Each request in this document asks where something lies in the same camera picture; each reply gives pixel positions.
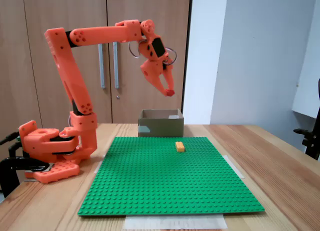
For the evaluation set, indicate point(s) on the brown cardboard box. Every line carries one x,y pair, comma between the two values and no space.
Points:
162,127

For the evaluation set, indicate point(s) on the black table clamp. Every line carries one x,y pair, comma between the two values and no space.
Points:
15,163

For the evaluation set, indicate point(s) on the green lego baseplate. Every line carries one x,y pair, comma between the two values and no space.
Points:
150,191

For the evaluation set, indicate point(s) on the masking tape strip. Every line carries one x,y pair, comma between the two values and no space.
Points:
235,167
100,164
175,222

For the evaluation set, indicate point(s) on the black stand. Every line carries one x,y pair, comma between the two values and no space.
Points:
312,141

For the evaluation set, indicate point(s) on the red lego block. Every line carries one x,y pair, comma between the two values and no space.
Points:
170,93

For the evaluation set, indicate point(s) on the wooden cabinet door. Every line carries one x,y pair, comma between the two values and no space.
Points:
62,11
162,6
10,41

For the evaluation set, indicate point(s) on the yellow lego block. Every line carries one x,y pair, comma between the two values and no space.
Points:
180,146

